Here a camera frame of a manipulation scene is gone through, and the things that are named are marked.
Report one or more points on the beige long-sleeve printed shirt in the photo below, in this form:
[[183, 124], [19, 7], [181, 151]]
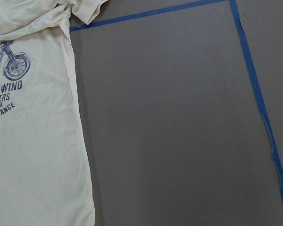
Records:
[[45, 177]]

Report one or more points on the brown paper table cover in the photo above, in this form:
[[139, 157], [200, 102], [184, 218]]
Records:
[[171, 125]]

